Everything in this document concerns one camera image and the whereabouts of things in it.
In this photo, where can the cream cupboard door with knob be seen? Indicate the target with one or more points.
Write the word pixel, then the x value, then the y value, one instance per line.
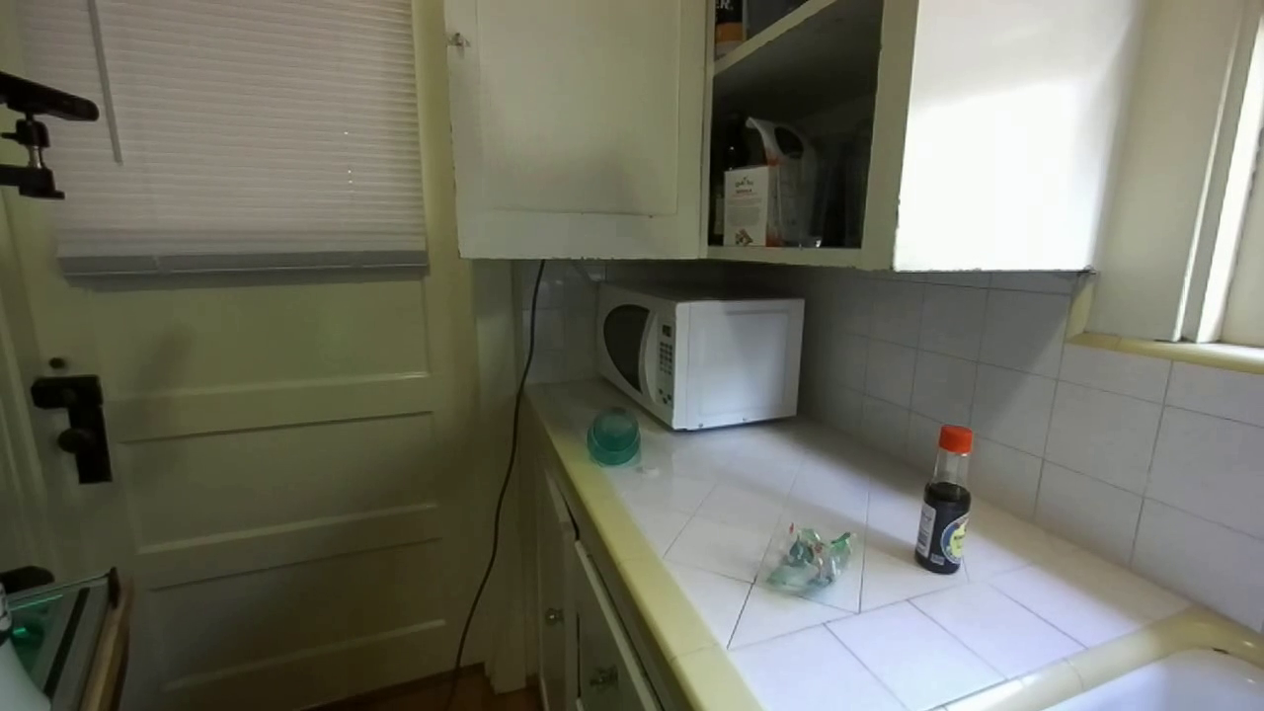
pixel 568 132

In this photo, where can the cream base cabinet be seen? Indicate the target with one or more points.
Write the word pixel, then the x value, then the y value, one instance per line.
pixel 579 647

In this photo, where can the metal edged stand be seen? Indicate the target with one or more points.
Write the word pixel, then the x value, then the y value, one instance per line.
pixel 64 647

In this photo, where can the teal plastic cup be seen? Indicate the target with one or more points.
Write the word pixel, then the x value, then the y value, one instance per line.
pixel 613 438

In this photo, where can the white window blind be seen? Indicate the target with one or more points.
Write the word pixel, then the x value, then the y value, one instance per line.
pixel 261 132

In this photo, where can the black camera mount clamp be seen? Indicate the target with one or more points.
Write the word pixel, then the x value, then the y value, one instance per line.
pixel 32 139

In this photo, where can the white kitchen sink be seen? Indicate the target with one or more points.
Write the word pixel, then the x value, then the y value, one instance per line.
pixel 1172 685

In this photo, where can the dark sauce bottle red cap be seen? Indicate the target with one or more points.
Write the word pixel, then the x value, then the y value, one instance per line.
pixel 943 518

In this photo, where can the black door latch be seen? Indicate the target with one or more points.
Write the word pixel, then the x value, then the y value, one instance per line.
pixel 80 419

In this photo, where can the white microwave oven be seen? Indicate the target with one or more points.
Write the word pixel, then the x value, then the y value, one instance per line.
pixel 733 361

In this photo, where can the crumpled clear plastic wrapper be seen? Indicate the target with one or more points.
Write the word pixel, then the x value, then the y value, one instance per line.
pixel 806 558

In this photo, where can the cream wall cupboard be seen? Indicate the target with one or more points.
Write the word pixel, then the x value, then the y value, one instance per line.
pixel 1001 132

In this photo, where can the cream panelled room door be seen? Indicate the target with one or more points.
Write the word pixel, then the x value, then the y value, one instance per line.
pixel 290 459

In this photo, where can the kitchen window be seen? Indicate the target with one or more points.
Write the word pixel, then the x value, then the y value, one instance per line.
pixel 1230 199

